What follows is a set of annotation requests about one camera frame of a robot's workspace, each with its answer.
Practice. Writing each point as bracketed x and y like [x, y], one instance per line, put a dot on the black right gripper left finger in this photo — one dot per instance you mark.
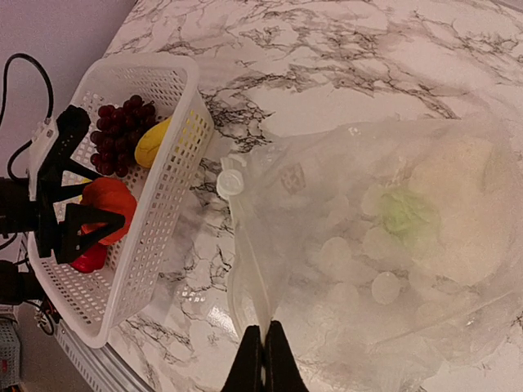
[246, 371]

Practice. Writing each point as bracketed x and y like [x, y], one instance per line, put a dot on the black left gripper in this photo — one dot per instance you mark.
[51, 153]

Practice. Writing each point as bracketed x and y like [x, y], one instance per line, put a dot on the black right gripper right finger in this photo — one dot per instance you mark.
[282, 374]

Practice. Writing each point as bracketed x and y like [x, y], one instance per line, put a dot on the orange mini pumpkin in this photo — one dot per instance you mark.
[112, 195]

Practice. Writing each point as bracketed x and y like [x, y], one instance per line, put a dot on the dark red grape bunch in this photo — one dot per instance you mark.
[118, 130]

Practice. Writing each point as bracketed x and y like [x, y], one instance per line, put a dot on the clear zip top bag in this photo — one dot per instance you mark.
[355, 323]

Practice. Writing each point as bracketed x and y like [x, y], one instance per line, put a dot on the pale green cabbage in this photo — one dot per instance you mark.
[452, 214]

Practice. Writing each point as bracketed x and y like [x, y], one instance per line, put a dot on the red bell pepper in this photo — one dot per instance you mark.
[92, 260]

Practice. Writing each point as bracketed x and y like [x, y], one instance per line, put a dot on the white plastic perforated basket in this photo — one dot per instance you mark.
[91, 304]

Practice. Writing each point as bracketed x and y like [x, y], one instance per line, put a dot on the aluminium front table rail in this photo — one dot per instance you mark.
[62, 362]

